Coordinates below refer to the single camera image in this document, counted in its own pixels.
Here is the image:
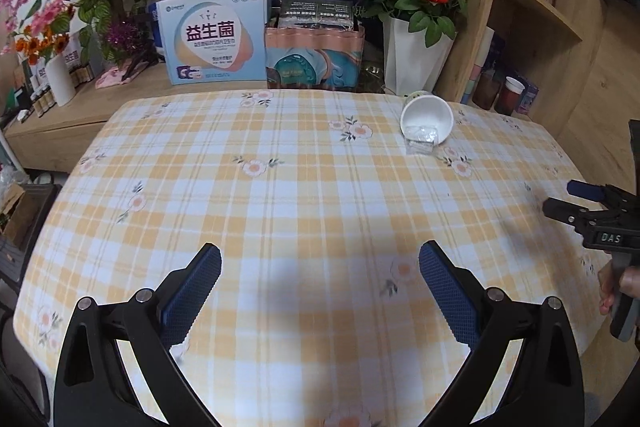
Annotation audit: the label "pink floral pouch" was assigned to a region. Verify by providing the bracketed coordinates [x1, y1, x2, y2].
[95, 59, 153, 90]

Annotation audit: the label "purple artificial flowers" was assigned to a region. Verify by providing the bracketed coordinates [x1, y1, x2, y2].
[102, 19, 151, 60]

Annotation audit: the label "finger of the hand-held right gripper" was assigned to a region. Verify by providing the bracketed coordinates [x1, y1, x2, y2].
[542, 197, 601, 229]
[567, 179, 627, 208]

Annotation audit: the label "peach teal wrapped pack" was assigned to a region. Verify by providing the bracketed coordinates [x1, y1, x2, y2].
[264, 26, 366, 92]

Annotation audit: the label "red cup white rim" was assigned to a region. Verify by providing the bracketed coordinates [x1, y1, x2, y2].
[495, 77, 524, 116]

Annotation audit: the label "brown glass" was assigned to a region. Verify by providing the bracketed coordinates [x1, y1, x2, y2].
[472, 72, 502, 110]

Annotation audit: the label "red rose plant white pot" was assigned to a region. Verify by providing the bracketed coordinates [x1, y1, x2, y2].
[339, 0, 472, 96]

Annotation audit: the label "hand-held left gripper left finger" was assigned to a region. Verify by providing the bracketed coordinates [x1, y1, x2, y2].
[52, 243, 223, 427]

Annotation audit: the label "clear plastic packet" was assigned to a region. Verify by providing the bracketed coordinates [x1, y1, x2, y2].
[404, 124, 437, 154]

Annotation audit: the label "white paper cup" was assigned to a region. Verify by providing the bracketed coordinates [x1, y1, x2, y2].
[400, 93, 455, 148]

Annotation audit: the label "orange plaid floral tablecloth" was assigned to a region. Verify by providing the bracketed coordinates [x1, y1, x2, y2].
[14, 89, 613, 427]

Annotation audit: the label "row of small brown bottles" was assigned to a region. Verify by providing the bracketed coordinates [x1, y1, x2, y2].
[20, 72, 96, 118]

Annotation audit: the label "small blue box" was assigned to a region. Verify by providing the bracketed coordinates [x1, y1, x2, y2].
[517, 82, 541, 115]

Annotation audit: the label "white vase orange flowers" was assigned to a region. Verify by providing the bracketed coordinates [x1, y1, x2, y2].
[15, 32, 77, 105]

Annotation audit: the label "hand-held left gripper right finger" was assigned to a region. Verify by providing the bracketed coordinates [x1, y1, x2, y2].
[417, 240, 593, 427]

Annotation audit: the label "stack of pastel cups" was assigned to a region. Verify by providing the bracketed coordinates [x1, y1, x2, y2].
[460, 29, 493, 105]

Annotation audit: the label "person's right hand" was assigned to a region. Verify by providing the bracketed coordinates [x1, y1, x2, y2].
[597, 259, 640, 317]

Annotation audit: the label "black printed packet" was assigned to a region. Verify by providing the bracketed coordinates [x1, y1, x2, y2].
[277, 0, 358, 32]

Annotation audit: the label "white purple product box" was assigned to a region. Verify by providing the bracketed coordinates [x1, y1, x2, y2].
[60, 48, 96, 85]

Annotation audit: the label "white pastel printed box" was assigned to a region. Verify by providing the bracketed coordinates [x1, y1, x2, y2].
[156, 0, 273, 86]

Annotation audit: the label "cardboard box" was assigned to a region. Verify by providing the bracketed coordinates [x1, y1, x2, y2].
[0, 182, 41, 248]

